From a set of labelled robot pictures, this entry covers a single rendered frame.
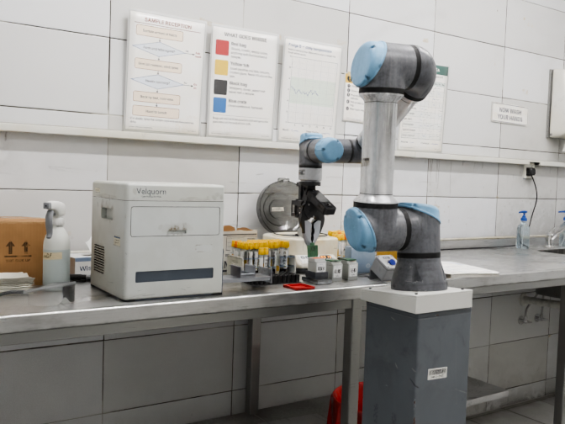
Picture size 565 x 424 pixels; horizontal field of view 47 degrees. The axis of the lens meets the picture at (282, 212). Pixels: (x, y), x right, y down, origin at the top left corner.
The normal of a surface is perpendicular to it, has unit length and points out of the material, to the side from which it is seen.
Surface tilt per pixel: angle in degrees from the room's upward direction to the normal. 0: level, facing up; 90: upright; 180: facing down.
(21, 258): 89
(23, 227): 87
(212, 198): 89
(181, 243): 90
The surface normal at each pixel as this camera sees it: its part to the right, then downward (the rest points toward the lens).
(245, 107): 0.56, 0.13
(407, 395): -0.83, 0.00
